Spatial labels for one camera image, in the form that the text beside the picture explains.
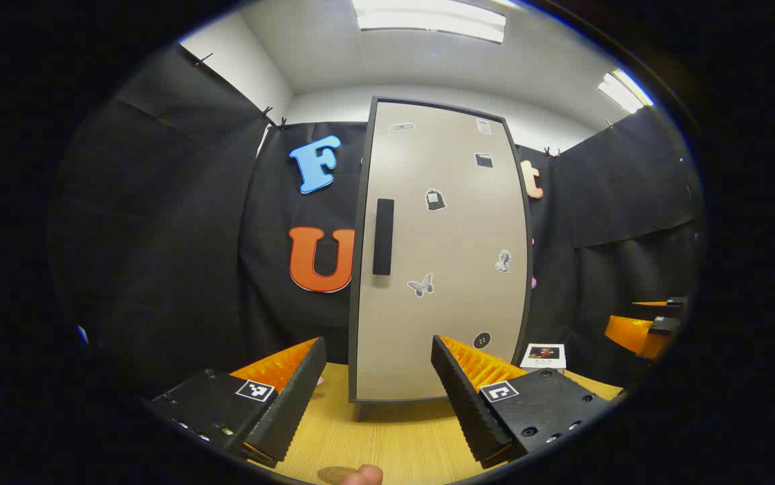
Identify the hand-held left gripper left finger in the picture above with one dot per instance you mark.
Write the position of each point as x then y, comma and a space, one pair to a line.
296, 397

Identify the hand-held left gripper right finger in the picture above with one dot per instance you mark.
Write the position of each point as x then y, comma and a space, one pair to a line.
461, 397

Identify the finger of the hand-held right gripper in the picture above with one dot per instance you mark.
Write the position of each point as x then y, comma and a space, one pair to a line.
630, 335
672, 303

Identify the round brown coaster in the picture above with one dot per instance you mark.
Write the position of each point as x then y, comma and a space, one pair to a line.
330, 475

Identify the beige cabinet door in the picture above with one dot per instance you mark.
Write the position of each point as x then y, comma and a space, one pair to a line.
448, 236

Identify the dark grey cabinet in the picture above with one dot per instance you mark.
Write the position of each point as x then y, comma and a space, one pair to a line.
354, 323

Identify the white photo card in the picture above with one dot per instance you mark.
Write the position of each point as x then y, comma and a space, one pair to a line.
544, 355

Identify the black backdrop cloth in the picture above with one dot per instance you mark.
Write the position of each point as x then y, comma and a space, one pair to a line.
158, 236

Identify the small ceiling light panel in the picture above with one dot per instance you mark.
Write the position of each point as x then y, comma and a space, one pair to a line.
623, 91

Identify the large ceiling light panel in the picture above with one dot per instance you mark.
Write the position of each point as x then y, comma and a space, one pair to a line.
428, 20

